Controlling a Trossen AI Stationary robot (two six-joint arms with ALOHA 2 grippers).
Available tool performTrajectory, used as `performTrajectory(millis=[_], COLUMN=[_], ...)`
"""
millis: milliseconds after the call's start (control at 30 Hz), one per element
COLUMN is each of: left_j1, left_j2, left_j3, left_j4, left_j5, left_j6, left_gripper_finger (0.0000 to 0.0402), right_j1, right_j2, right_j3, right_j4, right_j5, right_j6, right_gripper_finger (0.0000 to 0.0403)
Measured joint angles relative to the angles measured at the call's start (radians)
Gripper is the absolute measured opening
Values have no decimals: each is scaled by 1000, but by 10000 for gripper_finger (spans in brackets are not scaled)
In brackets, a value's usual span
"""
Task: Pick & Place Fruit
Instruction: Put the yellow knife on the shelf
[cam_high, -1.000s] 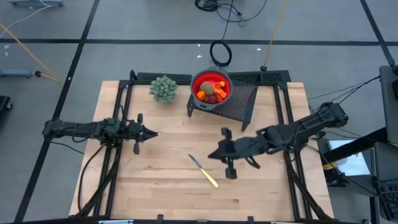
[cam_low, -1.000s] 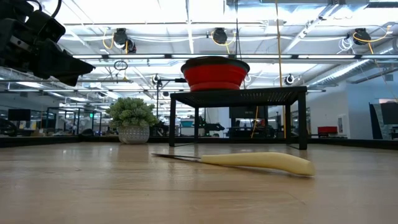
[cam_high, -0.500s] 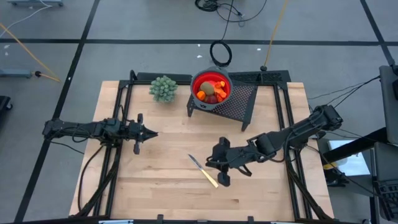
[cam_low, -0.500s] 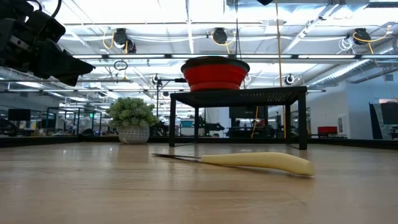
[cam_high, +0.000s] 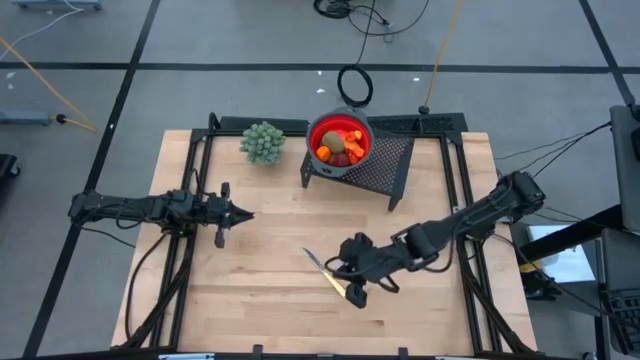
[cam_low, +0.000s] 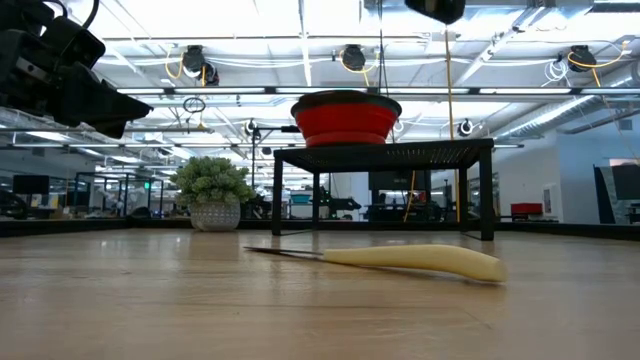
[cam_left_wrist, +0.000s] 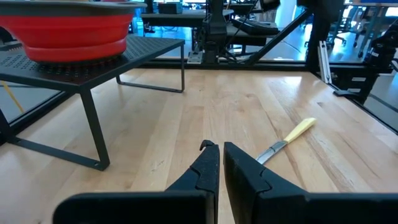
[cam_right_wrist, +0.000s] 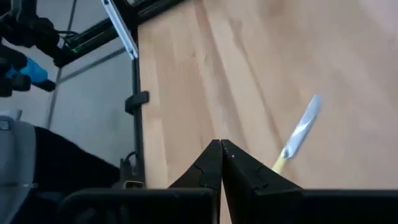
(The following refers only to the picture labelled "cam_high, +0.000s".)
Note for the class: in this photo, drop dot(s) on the black stand beam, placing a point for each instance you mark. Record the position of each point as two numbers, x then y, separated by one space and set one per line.
611 215

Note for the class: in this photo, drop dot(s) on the grey monitor back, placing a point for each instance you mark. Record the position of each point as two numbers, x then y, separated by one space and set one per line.
627 170

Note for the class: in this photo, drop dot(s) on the brown kiwi fruit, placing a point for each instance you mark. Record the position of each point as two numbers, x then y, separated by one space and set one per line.
333 142

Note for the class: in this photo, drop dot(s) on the black perforated metal shelf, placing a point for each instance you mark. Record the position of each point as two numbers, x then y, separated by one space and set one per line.
385 165

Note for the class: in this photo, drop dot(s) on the black floor object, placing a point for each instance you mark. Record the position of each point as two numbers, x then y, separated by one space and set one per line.
6 167

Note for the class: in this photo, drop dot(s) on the green succulent potted plant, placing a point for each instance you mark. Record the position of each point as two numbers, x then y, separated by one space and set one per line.
262 144

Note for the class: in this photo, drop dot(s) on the white rectangular board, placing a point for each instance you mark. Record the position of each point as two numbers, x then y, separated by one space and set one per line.
570 265

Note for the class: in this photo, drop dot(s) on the dark red round fruit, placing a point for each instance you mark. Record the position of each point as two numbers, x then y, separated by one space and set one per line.
340 160

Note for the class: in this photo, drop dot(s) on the black perforated metal panel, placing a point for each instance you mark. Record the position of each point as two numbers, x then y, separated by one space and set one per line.
440 124

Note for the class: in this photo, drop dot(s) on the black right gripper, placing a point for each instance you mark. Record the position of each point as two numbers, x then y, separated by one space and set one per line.
375 262

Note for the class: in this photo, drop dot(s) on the grey laptop computer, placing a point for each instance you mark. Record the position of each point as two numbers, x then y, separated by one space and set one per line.
622 260

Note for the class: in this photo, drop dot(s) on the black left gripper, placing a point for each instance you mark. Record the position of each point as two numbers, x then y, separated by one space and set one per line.
217 212

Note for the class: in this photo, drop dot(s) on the grey desk foot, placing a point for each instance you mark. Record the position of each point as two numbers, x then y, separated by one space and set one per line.
55 4
25 118

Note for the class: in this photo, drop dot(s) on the red grey collapsible bowl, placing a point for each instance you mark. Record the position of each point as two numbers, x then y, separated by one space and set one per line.
320 120

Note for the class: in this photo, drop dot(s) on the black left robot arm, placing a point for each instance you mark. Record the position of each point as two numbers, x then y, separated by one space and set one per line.
125 206

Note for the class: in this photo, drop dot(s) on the black metal table frame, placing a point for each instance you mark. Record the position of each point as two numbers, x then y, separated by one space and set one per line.
452 136

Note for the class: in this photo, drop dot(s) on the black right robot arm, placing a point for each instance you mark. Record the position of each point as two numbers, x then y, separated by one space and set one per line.
475 215

